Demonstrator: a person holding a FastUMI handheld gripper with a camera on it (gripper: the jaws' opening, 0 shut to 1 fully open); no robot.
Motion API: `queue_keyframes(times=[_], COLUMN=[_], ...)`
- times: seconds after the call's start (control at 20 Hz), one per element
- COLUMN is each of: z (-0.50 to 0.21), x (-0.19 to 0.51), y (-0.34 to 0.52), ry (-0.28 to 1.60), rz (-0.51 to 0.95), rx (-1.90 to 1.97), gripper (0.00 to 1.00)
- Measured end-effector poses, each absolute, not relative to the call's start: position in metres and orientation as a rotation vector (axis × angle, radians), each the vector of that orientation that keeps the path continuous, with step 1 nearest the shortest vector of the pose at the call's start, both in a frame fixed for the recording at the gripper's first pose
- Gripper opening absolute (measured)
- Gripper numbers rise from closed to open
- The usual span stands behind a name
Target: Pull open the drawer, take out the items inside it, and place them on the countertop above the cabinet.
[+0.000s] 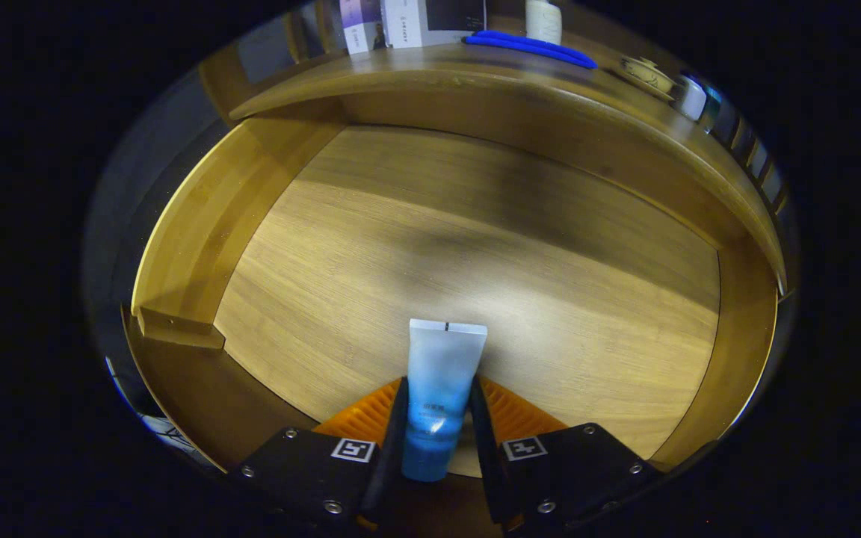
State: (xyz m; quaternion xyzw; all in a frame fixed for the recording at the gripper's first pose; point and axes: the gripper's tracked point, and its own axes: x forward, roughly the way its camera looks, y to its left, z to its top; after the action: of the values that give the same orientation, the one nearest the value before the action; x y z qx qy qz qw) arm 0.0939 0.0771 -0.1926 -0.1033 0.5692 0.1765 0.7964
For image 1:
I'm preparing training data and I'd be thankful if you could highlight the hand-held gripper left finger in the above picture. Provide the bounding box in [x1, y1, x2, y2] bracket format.
[229, 376, 410, 533]

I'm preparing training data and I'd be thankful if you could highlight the yellow lidded teacup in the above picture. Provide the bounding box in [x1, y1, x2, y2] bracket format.
[620, 56, 676, 96]

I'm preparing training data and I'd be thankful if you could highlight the purple book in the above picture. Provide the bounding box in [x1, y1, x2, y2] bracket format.
[339, 0, 389, 55]

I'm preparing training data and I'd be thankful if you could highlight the large white book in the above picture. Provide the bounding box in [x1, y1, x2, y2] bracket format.
[383, 0, 487, 49]

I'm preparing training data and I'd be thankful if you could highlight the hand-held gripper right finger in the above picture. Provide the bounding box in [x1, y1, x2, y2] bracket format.
[468, 374, 663, 533]

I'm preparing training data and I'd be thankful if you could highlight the white bottle dark blue cap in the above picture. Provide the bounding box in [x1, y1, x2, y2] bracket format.
[673, 73, 708, 122]

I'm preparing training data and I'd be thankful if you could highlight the white pump bottle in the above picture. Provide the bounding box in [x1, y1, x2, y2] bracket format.
[525, 0, 563, 44]

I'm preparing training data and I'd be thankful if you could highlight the wooden drawer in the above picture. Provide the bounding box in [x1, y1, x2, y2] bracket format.
[120, 97, 790, 509]

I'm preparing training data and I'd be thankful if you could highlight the folded blue cloth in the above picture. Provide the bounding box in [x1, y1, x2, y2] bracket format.
[463, 30, 599, 70]

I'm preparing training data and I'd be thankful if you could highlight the clear teal bottle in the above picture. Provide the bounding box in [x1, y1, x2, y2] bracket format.
[700, 84, 724, 134]

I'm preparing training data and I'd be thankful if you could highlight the blue and white tube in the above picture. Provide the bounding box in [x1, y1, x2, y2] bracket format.
[401, 318, 489, 483]

